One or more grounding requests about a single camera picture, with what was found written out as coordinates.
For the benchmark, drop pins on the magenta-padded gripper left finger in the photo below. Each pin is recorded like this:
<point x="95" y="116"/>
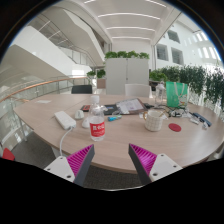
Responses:
<point x="62" y="166"/>

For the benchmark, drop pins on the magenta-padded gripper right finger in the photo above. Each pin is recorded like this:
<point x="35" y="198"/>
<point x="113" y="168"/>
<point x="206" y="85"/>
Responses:
<point x="160" y="166"/>

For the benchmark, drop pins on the clear red-labelled water bottle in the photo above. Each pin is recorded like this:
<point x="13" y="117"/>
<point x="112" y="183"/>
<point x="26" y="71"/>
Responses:
<point x="97" y="128"/>

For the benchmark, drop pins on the flat round red coaster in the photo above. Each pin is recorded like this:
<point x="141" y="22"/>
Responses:
<point x="175" y="127"/>

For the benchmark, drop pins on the white grid-pattern mug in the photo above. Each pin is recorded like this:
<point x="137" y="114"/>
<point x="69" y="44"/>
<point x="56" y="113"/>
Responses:
<point x="154" y="121"/>

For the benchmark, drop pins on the white power strip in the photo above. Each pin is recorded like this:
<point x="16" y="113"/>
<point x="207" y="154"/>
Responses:
<point x="65" y="120"/>

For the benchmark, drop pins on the white computer mouse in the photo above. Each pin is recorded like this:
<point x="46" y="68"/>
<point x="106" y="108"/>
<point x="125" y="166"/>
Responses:
<point x="85" y="123"/>

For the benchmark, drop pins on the small white oval device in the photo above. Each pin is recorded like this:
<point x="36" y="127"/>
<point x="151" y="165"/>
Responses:
<point x="79" y="114"/>

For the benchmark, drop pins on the red chair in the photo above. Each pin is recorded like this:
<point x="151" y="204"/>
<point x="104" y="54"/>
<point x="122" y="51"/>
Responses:
<point x="8" y="155"/>

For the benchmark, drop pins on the clear narrow plastic packet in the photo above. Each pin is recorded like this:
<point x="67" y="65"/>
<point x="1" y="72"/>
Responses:
<point x="205" y="125"/>

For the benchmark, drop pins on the black power adapter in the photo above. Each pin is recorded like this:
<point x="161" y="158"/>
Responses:
<point x="148" y="106"/>

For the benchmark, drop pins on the small red and black device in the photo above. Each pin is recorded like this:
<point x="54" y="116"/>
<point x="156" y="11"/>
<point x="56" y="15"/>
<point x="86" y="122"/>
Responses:
<point x="85" y="108"/>

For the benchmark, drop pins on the dark blue keyboard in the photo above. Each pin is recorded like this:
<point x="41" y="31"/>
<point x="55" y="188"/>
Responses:
<point x="202" y="119"/>

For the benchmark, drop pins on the brown clipboard with papers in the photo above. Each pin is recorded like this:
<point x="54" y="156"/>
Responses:
<point x="130" y="106"/>

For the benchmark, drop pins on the white paper sheet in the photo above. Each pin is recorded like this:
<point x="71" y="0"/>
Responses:
<point x="43" y="101"/>

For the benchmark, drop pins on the clear lidded drink jug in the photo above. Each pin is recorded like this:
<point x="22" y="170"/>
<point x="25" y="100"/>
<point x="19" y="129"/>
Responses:
<point x="160" y="95"/>

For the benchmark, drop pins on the green tote bag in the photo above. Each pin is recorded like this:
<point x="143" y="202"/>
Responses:
<point x="175" y="95"/>

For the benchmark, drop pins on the black notebook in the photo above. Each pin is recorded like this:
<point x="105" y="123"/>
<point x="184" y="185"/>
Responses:
<point x="110" y="109"/>

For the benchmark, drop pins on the white chair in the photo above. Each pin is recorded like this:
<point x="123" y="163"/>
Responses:
<point x="137" y="90"/>

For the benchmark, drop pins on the black chair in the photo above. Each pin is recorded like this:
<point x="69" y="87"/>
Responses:
<point x="81" y="89"/>

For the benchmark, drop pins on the glass railing with wooden handrail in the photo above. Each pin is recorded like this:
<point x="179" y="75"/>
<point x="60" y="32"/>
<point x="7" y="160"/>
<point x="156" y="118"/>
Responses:
<point x="36" y="86"/>

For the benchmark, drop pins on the wooden planter with plants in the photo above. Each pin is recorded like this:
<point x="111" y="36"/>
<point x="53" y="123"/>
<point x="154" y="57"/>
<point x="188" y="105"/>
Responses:
<point x="100" y="80"/>

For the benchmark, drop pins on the row of green hedge plants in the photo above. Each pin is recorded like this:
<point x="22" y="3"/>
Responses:
<point x="203" y="81"/>

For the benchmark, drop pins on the tall white cabinet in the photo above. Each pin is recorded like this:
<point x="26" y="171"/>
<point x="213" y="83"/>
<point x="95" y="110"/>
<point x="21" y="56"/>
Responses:
<point x="126" y="73"/>

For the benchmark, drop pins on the green plants on cabinet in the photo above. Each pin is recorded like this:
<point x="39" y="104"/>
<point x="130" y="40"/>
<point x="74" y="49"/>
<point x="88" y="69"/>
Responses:
<point x="126" y="55"/>

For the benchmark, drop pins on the ceiling light strips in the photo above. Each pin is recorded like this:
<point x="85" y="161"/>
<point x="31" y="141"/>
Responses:
<point x="130" y="15"/>

